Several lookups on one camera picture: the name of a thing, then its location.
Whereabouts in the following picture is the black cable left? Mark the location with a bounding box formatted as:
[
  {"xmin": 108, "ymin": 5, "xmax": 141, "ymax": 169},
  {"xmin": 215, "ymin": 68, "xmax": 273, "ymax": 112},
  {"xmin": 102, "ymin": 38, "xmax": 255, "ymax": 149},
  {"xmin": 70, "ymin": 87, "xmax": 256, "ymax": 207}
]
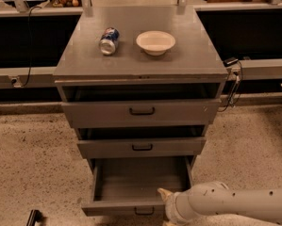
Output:
[{"xmin": 21, "ymin": 5, "xmax": 43, "ymax": 89}]

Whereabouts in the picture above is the white bowl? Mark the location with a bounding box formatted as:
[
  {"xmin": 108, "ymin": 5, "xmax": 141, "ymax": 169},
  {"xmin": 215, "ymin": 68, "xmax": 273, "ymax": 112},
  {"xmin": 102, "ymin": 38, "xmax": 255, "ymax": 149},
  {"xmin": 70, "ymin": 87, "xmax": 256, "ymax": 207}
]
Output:
[{"xmin": 136, "ymin": 31, "xmax": 175, "ymax": 56}]

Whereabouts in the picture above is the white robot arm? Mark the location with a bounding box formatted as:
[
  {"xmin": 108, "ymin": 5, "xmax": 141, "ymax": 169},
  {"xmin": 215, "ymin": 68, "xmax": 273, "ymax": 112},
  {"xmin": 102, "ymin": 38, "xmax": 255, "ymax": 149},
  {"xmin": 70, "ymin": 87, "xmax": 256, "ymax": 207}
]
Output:
[{"xmin": 158, "ymin": 181, "xmax": 282, "ymax": 226}]

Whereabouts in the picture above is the grey top drawer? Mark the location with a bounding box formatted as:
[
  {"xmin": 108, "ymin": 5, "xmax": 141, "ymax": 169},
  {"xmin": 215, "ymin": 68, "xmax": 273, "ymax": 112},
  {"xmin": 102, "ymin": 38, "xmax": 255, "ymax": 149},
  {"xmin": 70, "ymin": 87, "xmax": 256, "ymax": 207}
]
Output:
[{"xmin": 62, "ymin": 91, "xmax": 220, "ymax": 128}]

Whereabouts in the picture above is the black power adapter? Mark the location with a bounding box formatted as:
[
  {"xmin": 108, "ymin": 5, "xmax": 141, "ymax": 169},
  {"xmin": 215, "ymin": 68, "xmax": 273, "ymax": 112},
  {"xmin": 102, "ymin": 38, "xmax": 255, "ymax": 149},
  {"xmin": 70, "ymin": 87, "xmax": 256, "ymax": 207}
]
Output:
[{"xmin": 224, "ymin": 57, "xmax": 239, "ymax": 67}]

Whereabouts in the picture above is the black cables right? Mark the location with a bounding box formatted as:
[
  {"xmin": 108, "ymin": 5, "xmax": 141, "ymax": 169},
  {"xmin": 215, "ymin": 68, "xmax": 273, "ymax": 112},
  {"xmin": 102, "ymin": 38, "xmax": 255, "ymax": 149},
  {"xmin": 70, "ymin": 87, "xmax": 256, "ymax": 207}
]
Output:
[{"xmin": 217, "ymin": 59, "xmax": 244, "ymax": 113}]

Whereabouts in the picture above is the grey drawer cabinet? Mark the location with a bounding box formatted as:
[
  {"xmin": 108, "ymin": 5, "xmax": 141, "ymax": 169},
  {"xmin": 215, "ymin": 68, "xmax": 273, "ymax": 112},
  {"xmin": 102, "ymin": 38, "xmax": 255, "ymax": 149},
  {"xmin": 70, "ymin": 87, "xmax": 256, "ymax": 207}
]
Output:
[{"xmin": 52, "ymin": 5, "xmax": 229, "ymax": 171}]

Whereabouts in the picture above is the grey drawer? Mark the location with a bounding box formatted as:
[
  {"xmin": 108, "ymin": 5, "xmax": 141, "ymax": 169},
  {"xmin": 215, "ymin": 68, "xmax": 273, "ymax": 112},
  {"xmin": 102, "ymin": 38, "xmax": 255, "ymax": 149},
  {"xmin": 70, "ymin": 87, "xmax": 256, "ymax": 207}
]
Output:
[
  {"xmin": 82, "ymin": 155, "xmax": 193, "ymax": 217},
  {"xmin": 62, "ymin": 91, "xmax": 220, "ymax": 128},
  {"xmin": 77, "ymin": 125, "xmax": 206, "ymax": 159}
]

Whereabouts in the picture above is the black object on floor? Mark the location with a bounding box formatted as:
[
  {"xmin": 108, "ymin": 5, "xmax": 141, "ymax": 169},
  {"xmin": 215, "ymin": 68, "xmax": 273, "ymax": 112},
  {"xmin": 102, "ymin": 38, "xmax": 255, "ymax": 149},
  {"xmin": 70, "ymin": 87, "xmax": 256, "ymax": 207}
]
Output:
[{"xmin": 26, "ymin": 209, "xmax": 43, "ymax": 226}]

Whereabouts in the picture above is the grey middle drawer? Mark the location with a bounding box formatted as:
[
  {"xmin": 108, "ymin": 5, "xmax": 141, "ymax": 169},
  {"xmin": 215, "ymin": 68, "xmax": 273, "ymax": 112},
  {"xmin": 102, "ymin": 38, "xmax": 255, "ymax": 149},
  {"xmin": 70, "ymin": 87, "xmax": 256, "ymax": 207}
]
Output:
[{"xmin": 77, "ymin": 125, "xmax": 206, "ymax": 159}]

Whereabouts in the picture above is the grey bottom drawer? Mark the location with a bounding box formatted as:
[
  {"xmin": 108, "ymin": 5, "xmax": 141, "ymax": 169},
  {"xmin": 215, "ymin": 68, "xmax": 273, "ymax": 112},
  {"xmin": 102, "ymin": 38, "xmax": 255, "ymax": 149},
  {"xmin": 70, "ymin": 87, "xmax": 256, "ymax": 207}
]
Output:
[{"xmin": 82, "ymin": 155, "xmax": 193, "ymax": 217}]

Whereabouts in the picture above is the grey metal rail frame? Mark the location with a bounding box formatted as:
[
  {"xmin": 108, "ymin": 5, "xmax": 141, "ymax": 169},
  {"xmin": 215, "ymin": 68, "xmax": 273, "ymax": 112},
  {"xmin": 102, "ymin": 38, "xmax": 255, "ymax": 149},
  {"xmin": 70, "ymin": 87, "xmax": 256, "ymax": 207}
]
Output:
[{"xmin": 0, "ymin": 0, "xmax": 282, "ymax": 105}]

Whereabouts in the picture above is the blue soda can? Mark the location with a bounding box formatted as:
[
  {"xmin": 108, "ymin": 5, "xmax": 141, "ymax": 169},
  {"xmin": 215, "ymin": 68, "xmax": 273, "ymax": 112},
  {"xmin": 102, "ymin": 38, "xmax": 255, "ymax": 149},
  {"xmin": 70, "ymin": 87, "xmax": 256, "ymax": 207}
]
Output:
[{"xmin": 99, "ymin": 27, "xmax": 120, "ymax": 56}]

